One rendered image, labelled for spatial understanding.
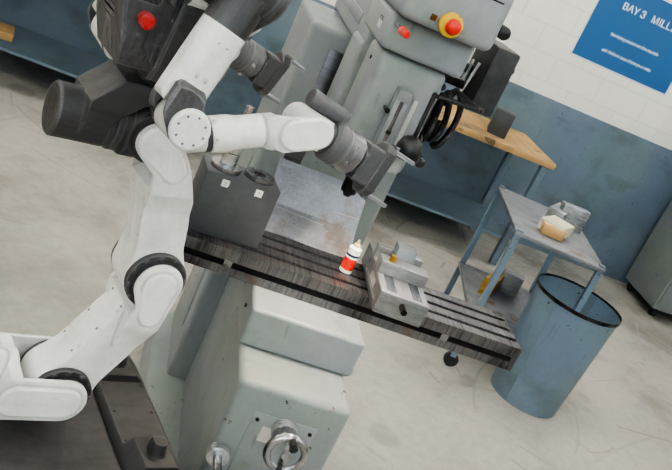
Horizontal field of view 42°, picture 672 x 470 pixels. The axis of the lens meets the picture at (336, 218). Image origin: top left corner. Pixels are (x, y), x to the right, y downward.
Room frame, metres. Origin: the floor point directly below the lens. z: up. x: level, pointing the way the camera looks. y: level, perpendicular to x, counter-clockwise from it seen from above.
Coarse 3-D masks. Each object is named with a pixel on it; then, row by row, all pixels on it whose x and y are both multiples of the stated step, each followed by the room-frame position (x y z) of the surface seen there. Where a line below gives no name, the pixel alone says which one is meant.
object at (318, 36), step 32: (320, 32) 2.75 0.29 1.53; (320, 64) 2.76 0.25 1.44; (288, 96) 2.75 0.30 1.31; (256, 160) 2.75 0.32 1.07; (320, 160) 2.80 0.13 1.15; (384, 192) 2.86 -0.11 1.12; (192, 288) 2.95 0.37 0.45; (224, 288) 2.76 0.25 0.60; (192, 320) 2.75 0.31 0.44; (192, 352) 2.76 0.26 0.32
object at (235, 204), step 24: (216, 168) 2.30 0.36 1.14; (240, 168) 2.36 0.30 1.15; (216, 192) 2.28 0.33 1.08; (240, 192) 2.31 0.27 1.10; (264, 192) 2.33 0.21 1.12; (192, 216) 2.27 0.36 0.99; (216, 216) 2.29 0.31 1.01; (240, 216) 2.32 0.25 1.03; (264, 216) 2.34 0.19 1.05; (240, 240) 2.33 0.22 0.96
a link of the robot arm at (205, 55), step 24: (216, 24) 1.53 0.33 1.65; (192, 48) 1.52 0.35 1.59; (216, 48) 1.52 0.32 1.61; (240, 48) 1.56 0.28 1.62; (168, 72) 1.51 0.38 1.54; (192, 72) 1.50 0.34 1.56; (216, 72) 1.53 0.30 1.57; (168, 96) 1.48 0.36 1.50; (192, 96) 1.50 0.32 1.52; (168, 120) 1.48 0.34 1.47; (192, 120) 1.49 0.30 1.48; (192, 144) 1.49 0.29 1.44
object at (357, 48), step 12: (360, 36) 2.60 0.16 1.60; (348, 48) 2.65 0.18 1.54; (360, 48) 2.52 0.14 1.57; (348, 60) 2.58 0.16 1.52; (360, 60) 2.52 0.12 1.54; (336, 72) 2.67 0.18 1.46; (348, 72) 2.52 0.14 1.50; (336, 84) 2.60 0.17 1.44; (348, 84) 2.52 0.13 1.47; (336, 96) 2.53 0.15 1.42
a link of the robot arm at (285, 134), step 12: (264, 120) 1.61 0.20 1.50; (276, 120) 1.61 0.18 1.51; (288, 120) 1.60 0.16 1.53; (300, 120) 1.61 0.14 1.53; (312, 120) 1.63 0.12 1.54; (324, 120) 1.64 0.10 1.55; (276, 132) 1.60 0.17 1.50; (288, 132) 1.60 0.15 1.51; (300, 132) 1.61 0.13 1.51; (312, 132) 1.63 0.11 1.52; (324, 132) 1.64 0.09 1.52; (264, 144) 1.61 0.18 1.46; (276, 144) 1.60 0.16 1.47; (288, 144) 1.60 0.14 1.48; (300, 144) 1.62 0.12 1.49; (312, 144) 1.63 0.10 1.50; (324, 144) 1.64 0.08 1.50
